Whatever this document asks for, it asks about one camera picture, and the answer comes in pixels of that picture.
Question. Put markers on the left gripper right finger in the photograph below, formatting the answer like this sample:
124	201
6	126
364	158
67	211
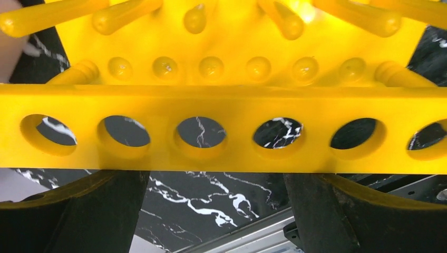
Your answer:
366	220

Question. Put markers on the aluminium frame rail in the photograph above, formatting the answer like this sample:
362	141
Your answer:
251	234

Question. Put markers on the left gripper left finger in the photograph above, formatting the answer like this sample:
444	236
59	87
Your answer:
97	213

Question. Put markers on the yellow test tube rack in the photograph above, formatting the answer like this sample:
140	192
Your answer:
241	86

